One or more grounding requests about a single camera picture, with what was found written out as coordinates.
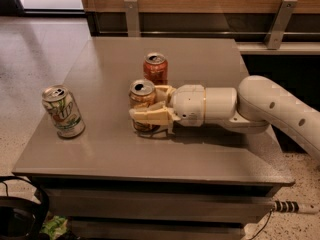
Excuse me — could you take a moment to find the thin black cable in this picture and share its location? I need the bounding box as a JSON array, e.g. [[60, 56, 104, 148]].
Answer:
[[246, 209, 274, 240]]

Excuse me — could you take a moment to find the red orange soda can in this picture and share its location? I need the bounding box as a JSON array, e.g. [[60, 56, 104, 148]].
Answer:
[[143, 52, 168, 85]]

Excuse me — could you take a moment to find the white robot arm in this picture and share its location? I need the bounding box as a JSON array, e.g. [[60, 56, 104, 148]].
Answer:
[[129, 76, 320, 160]]

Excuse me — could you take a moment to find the grey table drawer cabinet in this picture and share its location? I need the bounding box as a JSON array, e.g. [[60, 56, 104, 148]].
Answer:
[[32, 176, 283, 240]]

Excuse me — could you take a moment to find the right metal bracket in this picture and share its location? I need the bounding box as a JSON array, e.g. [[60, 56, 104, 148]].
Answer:
[[264, 0, 297, 50]]

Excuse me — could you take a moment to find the left metal bracket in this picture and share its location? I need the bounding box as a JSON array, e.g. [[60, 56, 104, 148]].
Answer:
[[124, 0, 141, 37]]

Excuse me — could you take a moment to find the striped black white handle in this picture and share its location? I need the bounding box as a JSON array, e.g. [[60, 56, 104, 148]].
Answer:
[[273, 199, 320, 215]]

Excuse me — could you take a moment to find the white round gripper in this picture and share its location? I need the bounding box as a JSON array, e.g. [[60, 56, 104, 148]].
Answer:
[[129, 85, 205, 138]]

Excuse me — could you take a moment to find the green snack bag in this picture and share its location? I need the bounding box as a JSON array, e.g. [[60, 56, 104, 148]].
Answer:
[[40, 216, 68, 240]]

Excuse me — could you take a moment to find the tan LaCroix orange can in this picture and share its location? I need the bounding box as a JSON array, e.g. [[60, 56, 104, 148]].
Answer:
[[128, 79, 161, 134]]

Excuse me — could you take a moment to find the white green 7up can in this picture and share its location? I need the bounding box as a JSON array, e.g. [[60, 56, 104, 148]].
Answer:
[[42, 85, 85, 138]]

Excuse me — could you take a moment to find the metal bracket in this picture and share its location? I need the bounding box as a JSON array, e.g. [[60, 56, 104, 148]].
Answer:
[[264, 0, 297, 50], [124, 0, 141, 37]]

